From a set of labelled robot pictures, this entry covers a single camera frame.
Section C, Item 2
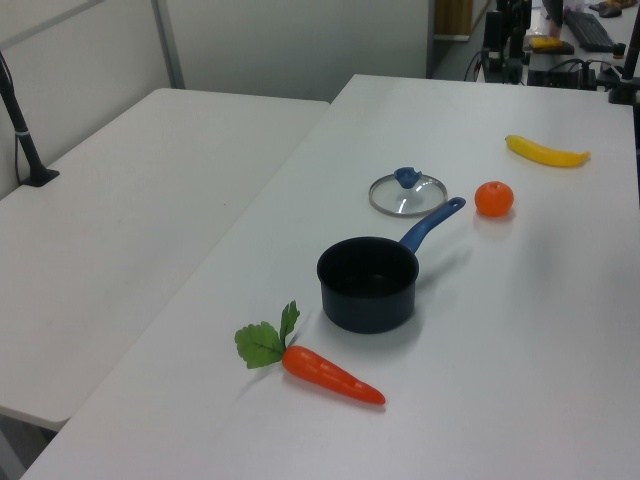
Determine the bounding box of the black keyboard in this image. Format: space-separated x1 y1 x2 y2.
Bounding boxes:
563 8 614 51

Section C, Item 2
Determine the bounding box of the orange toy carrot with leaves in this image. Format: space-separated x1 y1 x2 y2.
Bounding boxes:
234 300 387 407

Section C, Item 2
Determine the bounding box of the orange toy mandarin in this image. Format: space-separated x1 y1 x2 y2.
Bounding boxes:
473 180 516 219

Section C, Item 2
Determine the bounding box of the yellow packet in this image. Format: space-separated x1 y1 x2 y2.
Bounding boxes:
528 35 567 52

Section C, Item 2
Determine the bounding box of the glass lid with blue knob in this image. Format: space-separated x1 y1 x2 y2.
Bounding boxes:
368 166 449 219

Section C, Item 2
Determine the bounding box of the black stand with round foot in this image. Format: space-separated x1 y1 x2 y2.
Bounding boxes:
607 42 640 106

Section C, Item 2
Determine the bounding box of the white side table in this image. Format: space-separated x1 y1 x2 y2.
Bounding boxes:
0 87 331 432

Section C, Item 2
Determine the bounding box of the grey partition post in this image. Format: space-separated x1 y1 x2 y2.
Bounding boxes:
151 0 186 90

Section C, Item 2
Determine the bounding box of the yellow toy banana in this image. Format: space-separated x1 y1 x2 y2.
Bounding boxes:
504 134 592 169

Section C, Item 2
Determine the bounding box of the black device box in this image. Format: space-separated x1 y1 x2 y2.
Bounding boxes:
527 63 600 91

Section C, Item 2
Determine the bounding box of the black equipment rack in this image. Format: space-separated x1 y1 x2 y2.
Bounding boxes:
479 0 532 85

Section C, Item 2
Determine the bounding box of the dark blue saucepan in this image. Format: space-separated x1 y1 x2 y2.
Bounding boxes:
315 196 467 335

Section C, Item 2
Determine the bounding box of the black camera pole with base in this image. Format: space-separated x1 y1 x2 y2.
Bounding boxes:
0 49 61 188

